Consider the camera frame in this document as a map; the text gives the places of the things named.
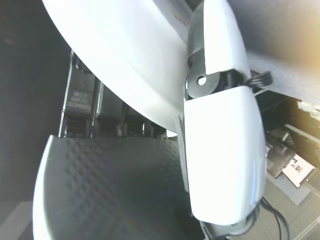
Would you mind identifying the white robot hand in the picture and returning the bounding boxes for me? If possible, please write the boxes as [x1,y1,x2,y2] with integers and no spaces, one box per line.
[31,0,266,240]

